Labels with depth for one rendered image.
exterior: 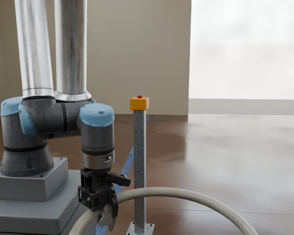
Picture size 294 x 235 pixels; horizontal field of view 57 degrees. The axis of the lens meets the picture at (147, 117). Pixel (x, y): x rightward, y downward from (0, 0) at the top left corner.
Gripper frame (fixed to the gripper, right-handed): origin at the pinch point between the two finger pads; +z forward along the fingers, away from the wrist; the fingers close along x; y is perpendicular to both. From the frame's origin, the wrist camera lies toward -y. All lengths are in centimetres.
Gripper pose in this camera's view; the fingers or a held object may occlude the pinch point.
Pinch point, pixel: (106, 222)
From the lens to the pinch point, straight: 91.1
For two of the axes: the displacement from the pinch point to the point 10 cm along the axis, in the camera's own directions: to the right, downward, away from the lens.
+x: 7.4, 1.8, -6.4
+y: -6.7, 1.8, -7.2
